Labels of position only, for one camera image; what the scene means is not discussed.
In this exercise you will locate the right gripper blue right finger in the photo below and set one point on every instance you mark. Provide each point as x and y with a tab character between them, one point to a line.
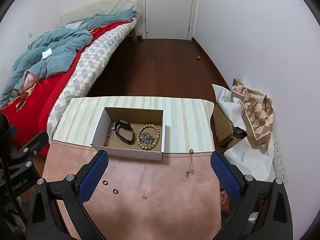
241	189

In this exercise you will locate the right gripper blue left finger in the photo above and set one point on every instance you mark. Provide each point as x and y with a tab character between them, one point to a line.
78	190

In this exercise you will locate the black smart watch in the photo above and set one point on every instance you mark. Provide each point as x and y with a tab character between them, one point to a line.
121	124

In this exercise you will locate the white cloth sheet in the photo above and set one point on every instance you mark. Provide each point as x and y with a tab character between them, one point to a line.
257	162

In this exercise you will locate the red bed blanket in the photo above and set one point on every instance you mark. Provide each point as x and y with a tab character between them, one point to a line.
29	112

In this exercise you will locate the brown cardboard box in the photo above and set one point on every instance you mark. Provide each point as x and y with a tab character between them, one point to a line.
227	134

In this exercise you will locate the brown patterned scarf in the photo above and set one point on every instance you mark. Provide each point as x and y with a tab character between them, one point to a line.
257	114

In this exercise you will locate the white cardboard box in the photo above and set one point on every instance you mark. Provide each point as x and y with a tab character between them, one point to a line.
148	126

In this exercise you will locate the white tissue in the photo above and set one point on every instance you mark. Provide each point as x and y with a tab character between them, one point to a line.
47	53

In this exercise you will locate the teal quilt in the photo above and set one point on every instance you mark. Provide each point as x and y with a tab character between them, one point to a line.
64	42

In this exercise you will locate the white door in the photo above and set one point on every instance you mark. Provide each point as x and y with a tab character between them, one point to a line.
168	19

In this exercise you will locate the white wall socket strip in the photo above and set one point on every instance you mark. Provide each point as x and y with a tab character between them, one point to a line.
279	162

